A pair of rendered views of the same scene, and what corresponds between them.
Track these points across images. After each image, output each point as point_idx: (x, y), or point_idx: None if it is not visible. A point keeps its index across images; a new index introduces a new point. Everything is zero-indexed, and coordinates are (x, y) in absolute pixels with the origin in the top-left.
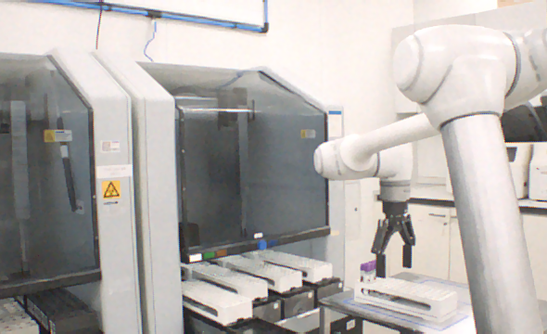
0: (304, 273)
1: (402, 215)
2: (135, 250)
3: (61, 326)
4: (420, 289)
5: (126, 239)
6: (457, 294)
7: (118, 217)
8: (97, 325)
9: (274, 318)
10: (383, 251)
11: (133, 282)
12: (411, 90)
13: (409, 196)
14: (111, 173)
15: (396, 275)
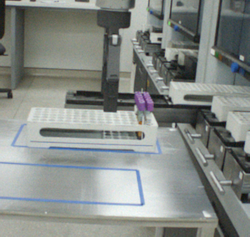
0: None
1: (108, 32)
2: (208, 33)
3: (186, 61)
4: (70, 117)
5: (206, 23)
6: (57, 179)
7: (207, 6)
8: (191, 70)
9: (204, 140)
10: (103, 62)
11: (204, 54)
12: None
13: (96, 3)
14: None
15: (205, 199)
